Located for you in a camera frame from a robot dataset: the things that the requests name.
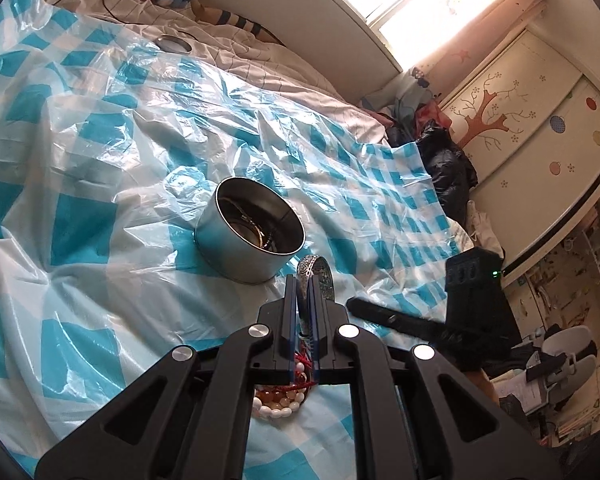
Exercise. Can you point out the person's right forearm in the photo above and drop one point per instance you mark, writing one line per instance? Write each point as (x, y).
(482, 382)

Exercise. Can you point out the black plastic bag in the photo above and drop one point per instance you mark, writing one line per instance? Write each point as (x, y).
(447, 170)

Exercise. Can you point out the blue checkered plastic sheet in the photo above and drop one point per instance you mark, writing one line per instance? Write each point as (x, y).
(130, 160)

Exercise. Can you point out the white grid quilt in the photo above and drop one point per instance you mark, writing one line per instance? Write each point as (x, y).
(240, 50)

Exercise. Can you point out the silver engraved bangle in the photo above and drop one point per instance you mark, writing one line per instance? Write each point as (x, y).
(312, 267)

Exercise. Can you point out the grey chair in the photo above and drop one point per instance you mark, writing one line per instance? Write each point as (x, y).
(565, 355)

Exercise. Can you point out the white window sill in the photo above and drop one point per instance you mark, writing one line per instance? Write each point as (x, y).
(310, 15)

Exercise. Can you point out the round metal tin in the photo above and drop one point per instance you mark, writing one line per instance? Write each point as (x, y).
(230, 255)

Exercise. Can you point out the pile of clothes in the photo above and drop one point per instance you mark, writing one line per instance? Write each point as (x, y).
(410, 110)

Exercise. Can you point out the round metal tin lid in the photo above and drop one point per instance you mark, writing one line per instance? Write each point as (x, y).
(172, 44)

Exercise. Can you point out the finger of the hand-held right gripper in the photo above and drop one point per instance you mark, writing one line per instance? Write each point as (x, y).
(395, 321)

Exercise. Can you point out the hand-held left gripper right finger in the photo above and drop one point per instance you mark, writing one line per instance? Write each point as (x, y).
(314, 330)

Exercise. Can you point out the wardrobe with tree decal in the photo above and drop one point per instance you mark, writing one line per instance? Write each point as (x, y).
(530, 125)

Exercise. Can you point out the pink curtain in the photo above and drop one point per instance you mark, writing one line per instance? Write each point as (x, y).
(500, 25)

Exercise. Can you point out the bright window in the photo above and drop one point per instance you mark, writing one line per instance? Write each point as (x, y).
(430, 5)

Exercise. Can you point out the cluttered bookshelf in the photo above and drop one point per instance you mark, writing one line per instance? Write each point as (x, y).
(570, 285)

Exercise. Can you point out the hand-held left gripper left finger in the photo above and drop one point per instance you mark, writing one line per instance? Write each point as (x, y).
(293, 320)

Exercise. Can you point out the striped plush toy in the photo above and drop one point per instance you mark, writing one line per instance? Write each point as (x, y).
(230, 17)

